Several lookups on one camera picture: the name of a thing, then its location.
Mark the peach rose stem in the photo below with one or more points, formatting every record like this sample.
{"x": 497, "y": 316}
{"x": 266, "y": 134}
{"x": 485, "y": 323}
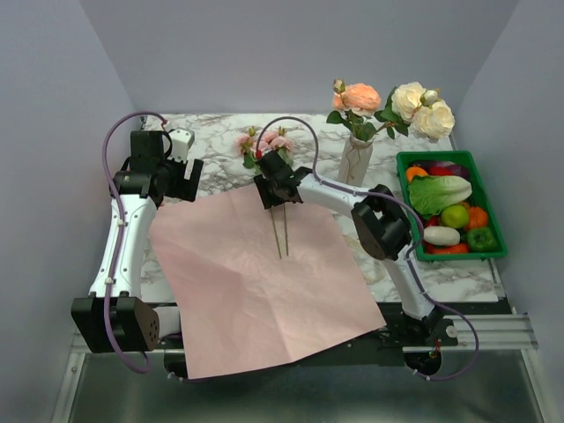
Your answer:
{"x": 353, "y": 106}

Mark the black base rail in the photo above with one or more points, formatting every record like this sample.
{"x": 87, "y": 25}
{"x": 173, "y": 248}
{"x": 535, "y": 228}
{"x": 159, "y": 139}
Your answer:
{"x": 399, "y": 325}

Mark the pink flower bouquet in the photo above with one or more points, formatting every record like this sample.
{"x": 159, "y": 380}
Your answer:
{"x": 266, "y": 153}

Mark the white eggplant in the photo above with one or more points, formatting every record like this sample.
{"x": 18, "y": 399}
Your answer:
{"x": 441, "y": 236}

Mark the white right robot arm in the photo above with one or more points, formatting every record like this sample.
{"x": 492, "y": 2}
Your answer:
{"x": 383, "y": 229}

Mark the white ceramic vase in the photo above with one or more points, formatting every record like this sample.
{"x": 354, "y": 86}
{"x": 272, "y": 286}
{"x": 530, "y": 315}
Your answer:
{"x": 354, "y": 161}

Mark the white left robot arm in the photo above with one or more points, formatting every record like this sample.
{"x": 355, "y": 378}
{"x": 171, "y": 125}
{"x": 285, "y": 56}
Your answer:
{"x": 113, "y": 313}

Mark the green lettuce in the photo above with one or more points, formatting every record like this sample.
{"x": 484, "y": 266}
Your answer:
{"x": 430, "y": 195}

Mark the orange carrot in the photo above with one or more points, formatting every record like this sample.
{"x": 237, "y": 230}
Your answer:
{"x": 458, "y": 249}

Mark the cream white rose stem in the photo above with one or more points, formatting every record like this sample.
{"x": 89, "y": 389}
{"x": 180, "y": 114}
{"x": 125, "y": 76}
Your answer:
{"x": 412, "y": 109}

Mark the orange mini pumpkin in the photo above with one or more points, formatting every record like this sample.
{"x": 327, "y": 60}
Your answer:
{"x": 477, "y": 218}

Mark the pink wrapping paper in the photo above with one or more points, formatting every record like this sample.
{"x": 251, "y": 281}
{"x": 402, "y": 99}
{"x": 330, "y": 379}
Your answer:
{"x": 257, "y": 289}

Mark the orange fruit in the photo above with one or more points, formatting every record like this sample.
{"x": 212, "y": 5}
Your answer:
{"x": 413, "y": 172}

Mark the green bell pepper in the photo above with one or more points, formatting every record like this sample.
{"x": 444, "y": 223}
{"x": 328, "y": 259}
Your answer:
{"x": 481, "y": 240}

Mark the green apple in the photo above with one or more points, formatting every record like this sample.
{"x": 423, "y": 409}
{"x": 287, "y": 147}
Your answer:
{"x": 455, "y": 216}

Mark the cream ribbon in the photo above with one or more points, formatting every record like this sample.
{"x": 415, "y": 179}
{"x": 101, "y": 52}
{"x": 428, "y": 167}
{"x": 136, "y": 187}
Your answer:
{"x": 373, "y": 270}

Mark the red purple vegetables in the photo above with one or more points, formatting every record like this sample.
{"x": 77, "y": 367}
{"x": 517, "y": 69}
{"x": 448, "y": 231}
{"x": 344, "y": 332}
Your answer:
{"x": 443, "y": 168}

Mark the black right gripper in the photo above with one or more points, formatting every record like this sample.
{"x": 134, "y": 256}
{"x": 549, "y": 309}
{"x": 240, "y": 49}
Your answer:
{"x": 266, "y": 200}

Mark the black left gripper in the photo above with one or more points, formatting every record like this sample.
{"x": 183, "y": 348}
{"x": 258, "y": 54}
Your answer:
{"x": 185, "y": 189}

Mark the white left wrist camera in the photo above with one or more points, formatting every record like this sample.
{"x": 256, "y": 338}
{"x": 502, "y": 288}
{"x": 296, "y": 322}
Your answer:
{"x": 182, "y": 140}

